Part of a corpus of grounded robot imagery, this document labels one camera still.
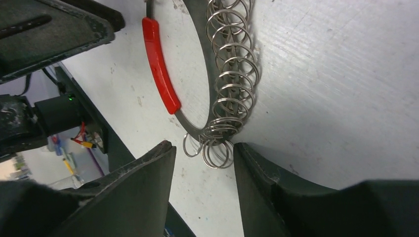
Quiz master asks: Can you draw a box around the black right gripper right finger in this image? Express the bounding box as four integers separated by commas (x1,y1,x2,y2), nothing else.
234,143,419,237

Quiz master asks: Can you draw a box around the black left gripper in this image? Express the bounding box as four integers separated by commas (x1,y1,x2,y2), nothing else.
0,0,126,156

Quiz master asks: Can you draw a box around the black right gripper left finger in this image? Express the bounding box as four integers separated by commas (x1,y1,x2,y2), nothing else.
0,141,176,237

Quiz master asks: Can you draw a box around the large keyring with red grip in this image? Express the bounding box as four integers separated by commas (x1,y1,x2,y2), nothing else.
142,0,261,169

